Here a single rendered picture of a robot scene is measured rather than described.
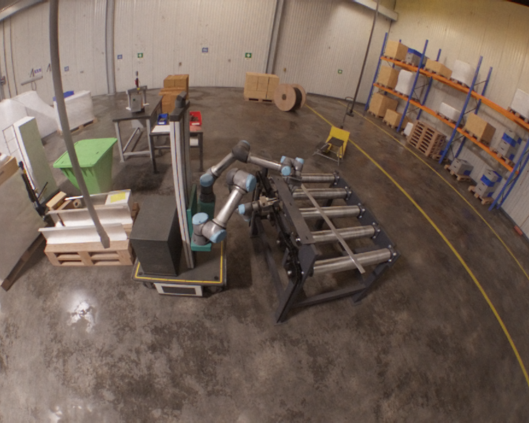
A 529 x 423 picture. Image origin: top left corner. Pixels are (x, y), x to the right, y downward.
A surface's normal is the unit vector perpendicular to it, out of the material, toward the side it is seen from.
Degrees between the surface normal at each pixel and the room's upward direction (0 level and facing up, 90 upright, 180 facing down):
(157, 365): 0
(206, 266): 0
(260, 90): 90
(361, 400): 0
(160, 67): 90
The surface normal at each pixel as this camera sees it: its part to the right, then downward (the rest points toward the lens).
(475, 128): -0.96, 0.05
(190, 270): 0.14, -0.75
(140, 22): 0.23, 0.66
